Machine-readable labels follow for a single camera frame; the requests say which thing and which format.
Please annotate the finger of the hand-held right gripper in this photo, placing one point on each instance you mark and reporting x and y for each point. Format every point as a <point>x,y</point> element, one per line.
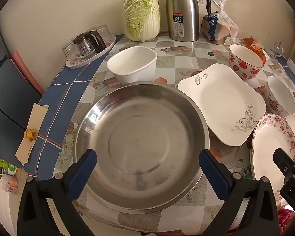
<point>284,159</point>

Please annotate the large steel basin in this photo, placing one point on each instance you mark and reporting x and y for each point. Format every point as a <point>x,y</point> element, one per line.
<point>142,137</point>

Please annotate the strawberry print bowl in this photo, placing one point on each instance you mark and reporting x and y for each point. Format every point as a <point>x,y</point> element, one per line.
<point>243,66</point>

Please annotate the white square bowl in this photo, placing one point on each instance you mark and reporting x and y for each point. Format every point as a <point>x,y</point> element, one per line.
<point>130,61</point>

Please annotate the small floral bowl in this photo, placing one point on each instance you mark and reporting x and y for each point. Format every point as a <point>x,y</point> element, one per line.
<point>280,95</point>

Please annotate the clear glass pitcher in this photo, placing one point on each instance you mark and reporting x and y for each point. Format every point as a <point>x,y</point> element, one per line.
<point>275,49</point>

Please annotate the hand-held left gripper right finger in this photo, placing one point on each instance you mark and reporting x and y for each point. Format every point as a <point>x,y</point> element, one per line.
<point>211,169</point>

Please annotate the clear drinking glass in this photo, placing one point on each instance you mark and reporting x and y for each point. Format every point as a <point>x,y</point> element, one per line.
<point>103,32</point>
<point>69,50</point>

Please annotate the bagged bread loaf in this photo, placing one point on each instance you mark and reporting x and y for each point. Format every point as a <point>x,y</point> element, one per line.
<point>220,27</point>

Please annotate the blue cloth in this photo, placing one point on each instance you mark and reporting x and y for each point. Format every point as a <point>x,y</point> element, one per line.
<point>61,98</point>

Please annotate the white square plate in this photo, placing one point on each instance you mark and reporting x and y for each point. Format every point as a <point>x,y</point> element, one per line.
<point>223,103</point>

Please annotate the white oval tray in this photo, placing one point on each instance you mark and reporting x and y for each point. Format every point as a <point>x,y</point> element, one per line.
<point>93,57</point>

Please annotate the pink board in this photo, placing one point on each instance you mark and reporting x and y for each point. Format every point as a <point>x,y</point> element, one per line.
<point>24,71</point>

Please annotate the round floral plate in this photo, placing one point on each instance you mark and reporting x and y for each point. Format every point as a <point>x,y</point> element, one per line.
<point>265,147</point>

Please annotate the yellow crumpled scrap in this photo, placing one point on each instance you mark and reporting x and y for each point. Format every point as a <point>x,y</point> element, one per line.
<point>31,134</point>

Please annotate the beige paper sheet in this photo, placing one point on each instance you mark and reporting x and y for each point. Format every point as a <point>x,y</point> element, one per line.
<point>36,118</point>

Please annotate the patterned plastic tablecloth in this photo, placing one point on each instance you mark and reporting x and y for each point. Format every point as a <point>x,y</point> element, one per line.
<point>177,51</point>

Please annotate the dark cabinet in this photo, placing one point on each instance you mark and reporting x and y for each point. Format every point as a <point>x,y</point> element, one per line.
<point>7,91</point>

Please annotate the steel thermos jug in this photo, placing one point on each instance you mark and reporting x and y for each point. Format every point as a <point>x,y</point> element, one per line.
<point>182,12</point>

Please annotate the red floral cloth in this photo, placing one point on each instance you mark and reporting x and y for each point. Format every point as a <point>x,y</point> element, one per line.
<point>286,220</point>

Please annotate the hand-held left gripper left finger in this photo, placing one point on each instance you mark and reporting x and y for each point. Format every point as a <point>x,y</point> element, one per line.
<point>84,167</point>

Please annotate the orange snack packet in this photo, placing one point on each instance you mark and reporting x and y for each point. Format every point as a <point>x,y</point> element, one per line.
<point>250,40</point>
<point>259,50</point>

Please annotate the napa cabbage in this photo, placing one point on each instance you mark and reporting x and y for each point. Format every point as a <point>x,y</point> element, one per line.
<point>141,17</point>

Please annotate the printed carton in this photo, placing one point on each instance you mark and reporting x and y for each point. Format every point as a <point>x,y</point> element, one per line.
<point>5,177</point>

